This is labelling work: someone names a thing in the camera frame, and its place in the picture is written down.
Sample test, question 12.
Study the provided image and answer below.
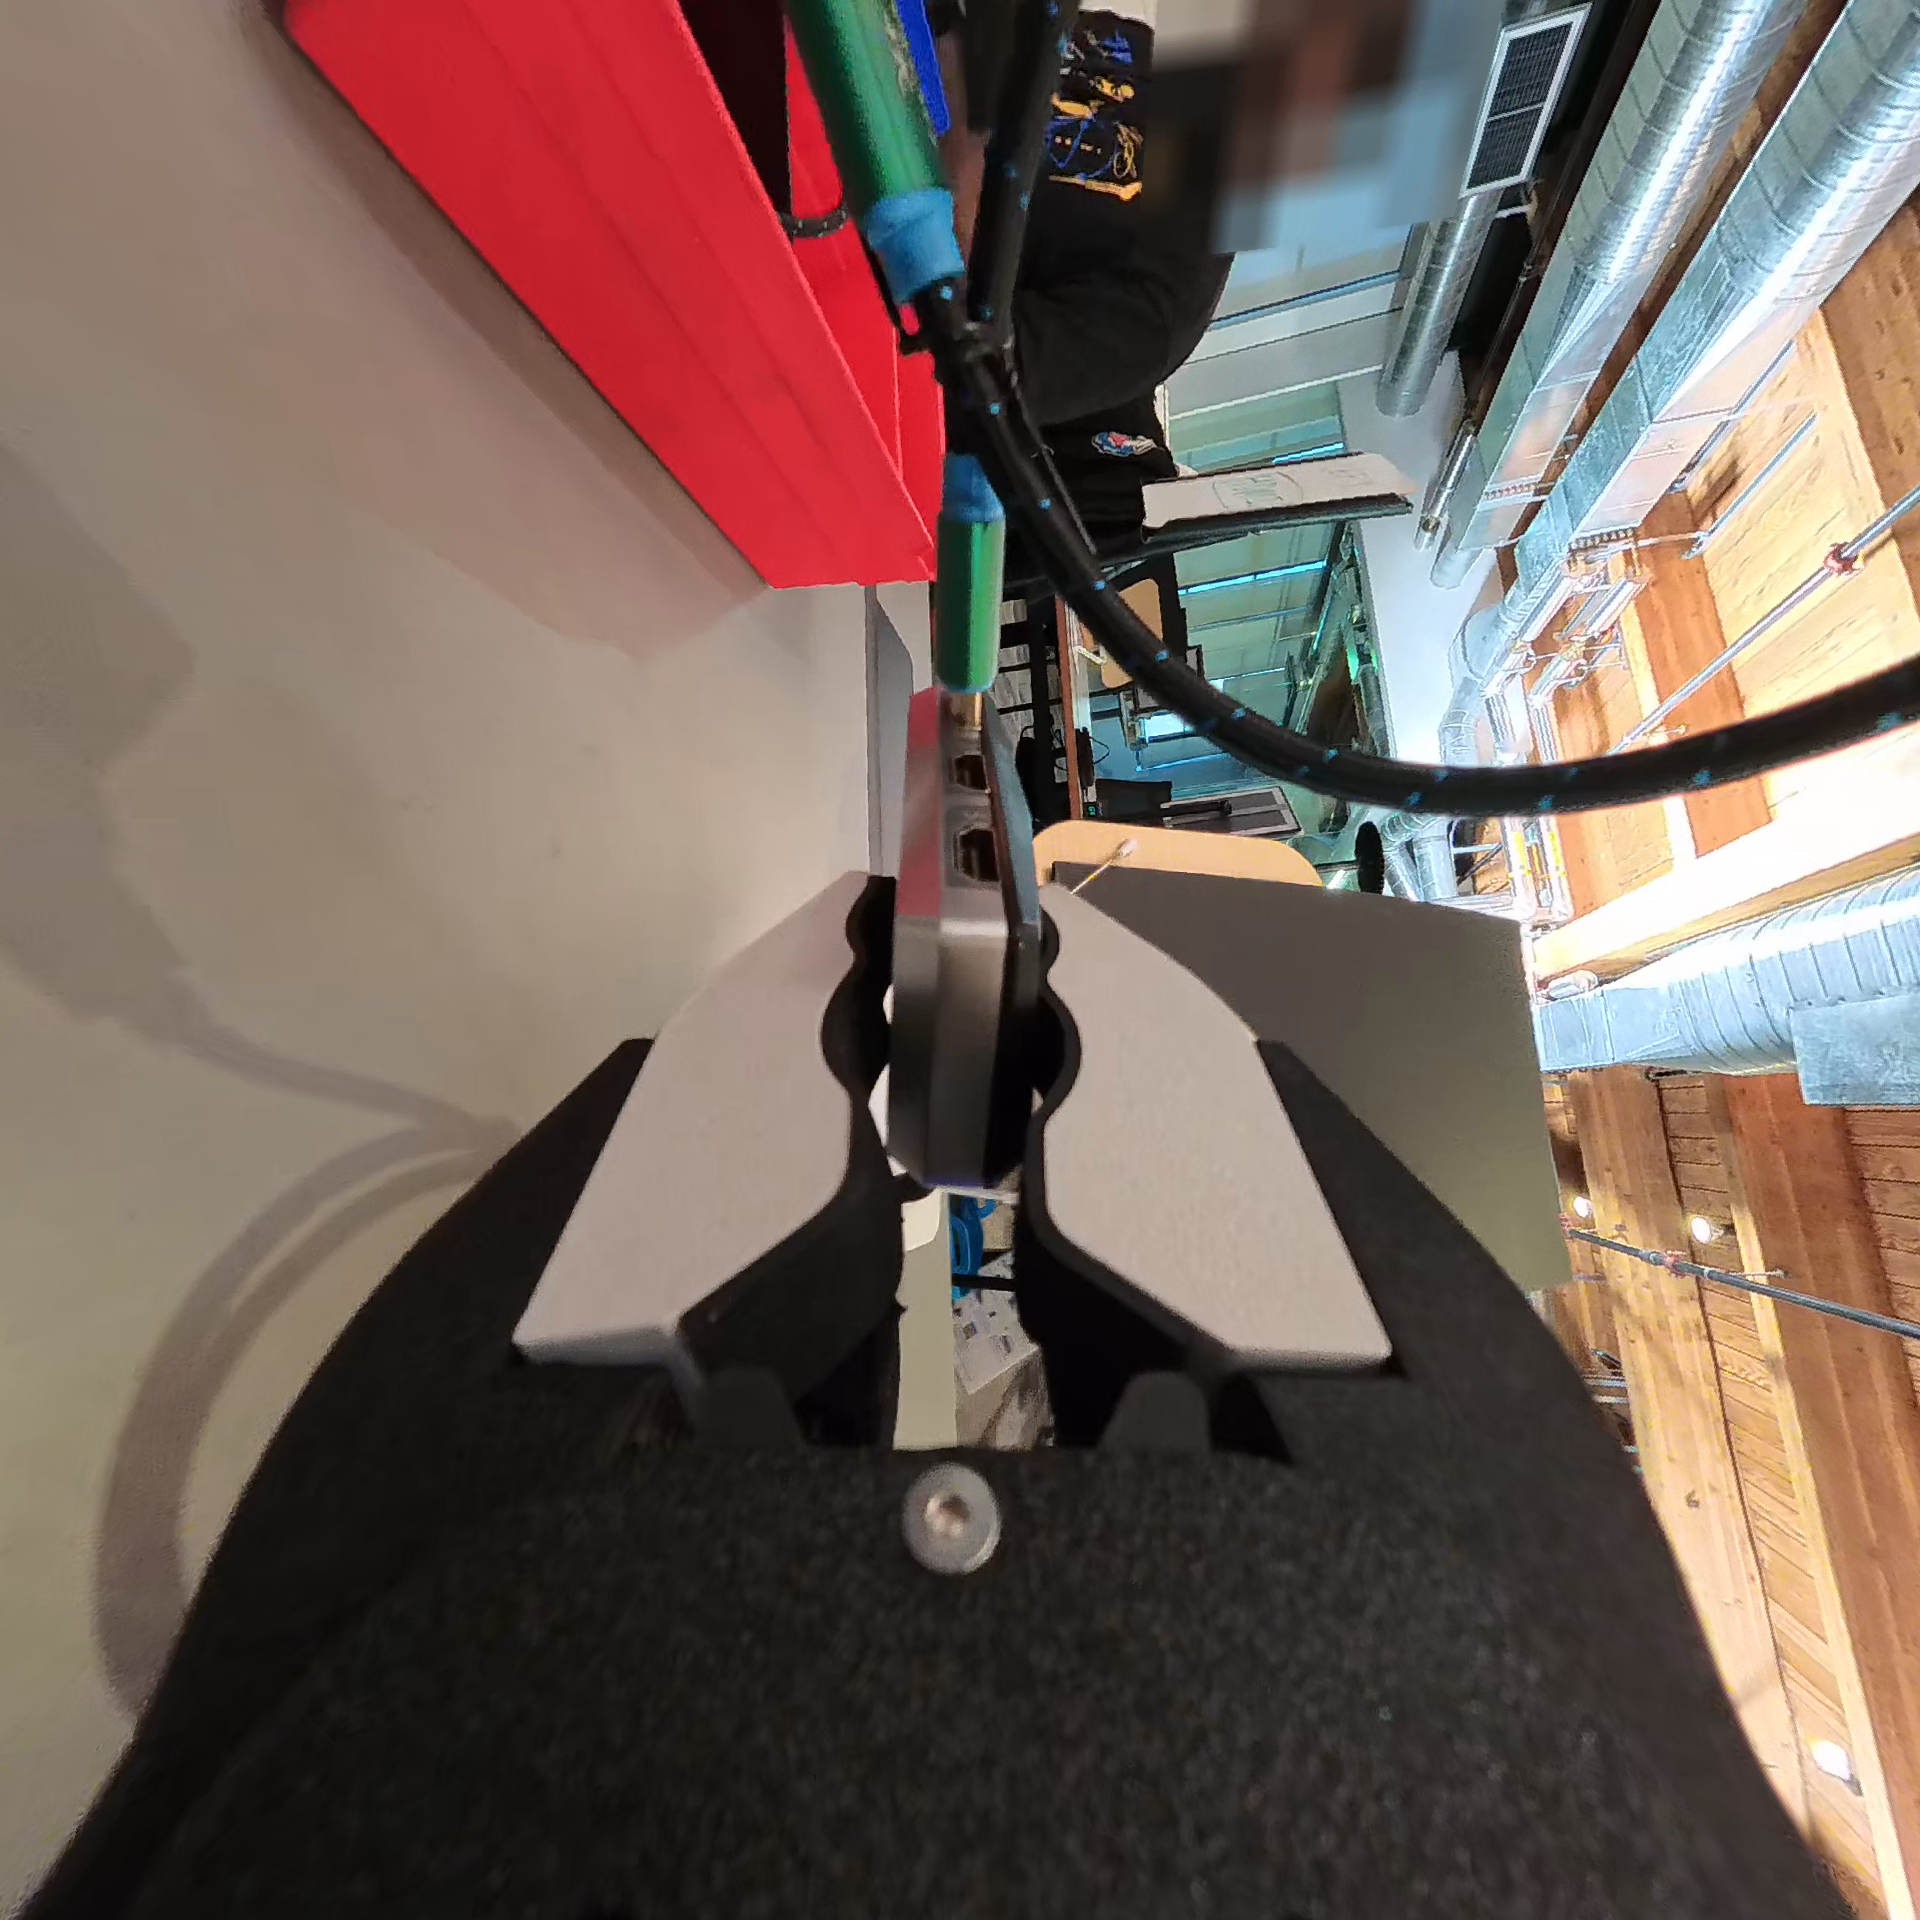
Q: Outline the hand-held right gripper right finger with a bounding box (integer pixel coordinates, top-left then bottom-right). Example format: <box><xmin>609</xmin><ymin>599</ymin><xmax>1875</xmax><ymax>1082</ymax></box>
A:
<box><xmin>1016</xmin><ymin>896</ymin><xmax>1396</xmax><ymax>1442</ymax></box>

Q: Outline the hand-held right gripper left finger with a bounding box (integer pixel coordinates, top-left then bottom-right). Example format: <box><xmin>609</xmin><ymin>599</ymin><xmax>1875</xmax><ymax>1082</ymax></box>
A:
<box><xmin>512</xmin><ymin>877</ymin><xmax>912</xmax><ymax>1442</ymax></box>

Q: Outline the black braided cable green plug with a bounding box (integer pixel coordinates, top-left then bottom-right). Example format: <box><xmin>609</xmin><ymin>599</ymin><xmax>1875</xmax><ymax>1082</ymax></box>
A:
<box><xmin>787</xmin><ymin>0</ymin><xmax>1920</xmax><ymax>818</ymax></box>

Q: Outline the red plastic bin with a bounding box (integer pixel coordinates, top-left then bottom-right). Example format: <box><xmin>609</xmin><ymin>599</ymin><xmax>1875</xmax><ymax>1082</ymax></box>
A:
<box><xmin>287</xmin><ymin>0</ymin><xmax>952</xmax><ymax>591</ymax></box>

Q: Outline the tablet stand with dark board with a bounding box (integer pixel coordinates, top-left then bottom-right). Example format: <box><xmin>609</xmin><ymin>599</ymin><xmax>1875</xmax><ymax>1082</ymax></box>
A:
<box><xmin>1035</xmin><ymin>825</ymin><xmax>1579</xmax><ymax>1297</ymax></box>

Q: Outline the white paper sign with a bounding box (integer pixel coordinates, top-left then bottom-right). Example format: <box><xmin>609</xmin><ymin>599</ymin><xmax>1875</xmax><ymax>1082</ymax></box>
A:
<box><xmin>1156</xmin><ymin>450</ymin><xmax>1414</xmax><ymax>548</ymax></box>

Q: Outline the silver ventilation duct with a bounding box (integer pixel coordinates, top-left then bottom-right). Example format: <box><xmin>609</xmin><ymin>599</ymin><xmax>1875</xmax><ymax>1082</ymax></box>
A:
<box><xmin>1532</xmin><ymin>870</ymin><xmax>1920</xmax><ymax>1104</ymax></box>
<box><xmin>1406</xmin><ymin>0</ymin><xmax>1920</xmax><ymax>600</ymax></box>

